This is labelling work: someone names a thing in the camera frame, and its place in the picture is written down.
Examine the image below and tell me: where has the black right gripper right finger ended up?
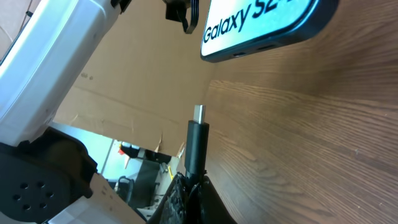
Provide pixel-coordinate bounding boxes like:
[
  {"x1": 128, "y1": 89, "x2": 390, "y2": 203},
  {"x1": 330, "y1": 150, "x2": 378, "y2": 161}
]
[{"x1": 186, "y1": 176, "x2": 237, "y2": 224}]

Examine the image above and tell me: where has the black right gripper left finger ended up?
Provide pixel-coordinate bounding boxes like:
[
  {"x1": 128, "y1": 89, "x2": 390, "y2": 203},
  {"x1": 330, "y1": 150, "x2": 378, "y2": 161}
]
[{"x1": 146, "y1": 172, "x2": 188, "y2": 224}]

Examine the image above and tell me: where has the black USB charging cable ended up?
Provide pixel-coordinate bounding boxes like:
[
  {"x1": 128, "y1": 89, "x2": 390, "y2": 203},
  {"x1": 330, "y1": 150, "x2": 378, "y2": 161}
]
[{"x1": 183, "y1": 104, "x2": 210, "y2": 187}]

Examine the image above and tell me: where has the Samsung Galaxy smartphone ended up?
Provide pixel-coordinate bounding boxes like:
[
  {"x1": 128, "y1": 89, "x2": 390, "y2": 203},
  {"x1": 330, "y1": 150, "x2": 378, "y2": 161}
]
[{"x1": 200, "y1": 0, "x2": 339, "y2": 63}]

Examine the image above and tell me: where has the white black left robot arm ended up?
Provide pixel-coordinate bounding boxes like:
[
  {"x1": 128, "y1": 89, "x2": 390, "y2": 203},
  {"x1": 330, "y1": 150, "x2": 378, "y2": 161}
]
[{"x1": 1, "y1": 0, "x2": 129, "y2": 223}]

